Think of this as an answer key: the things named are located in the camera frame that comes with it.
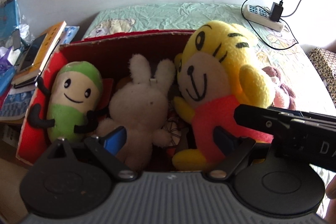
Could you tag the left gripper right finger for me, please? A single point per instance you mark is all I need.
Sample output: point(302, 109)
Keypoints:
point(235, 150)

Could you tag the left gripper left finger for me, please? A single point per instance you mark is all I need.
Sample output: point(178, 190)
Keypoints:
point(105, 149)

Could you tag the white plush rabbit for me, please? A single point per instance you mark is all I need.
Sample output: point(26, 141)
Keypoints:
point(141, 107)

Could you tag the yellow tiger plush toy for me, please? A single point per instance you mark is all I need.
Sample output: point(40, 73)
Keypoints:
point(216, 72)

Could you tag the pink plush toy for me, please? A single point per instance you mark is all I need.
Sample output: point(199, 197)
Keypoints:
point(285, 97)

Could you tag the green bean plush toy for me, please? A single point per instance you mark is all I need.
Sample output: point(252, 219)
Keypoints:
point(73, 98)

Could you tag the mauve plush toy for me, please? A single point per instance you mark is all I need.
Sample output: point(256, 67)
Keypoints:
point(275, 75)

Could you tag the red cardboard box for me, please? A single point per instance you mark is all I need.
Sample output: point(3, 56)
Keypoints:
point(110, 55)

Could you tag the pastel cartoon bed sheet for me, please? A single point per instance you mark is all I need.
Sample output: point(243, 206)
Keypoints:
point(277, 49)

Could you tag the black smartphone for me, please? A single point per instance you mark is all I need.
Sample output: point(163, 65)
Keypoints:
point(31, 53)

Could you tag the blue patterned book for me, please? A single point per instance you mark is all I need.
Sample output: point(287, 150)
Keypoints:
point(68, 34)

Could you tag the yellow book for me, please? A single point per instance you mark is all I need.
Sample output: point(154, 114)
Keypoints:
point(48, 45)

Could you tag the black power adapter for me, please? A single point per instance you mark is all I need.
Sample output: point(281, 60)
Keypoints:
point(276, 11)

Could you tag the white power strip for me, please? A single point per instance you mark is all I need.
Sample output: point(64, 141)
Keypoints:
point(260, 16)

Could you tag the blue plastic bag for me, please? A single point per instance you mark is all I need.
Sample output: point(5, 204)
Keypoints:
point(10, 18)

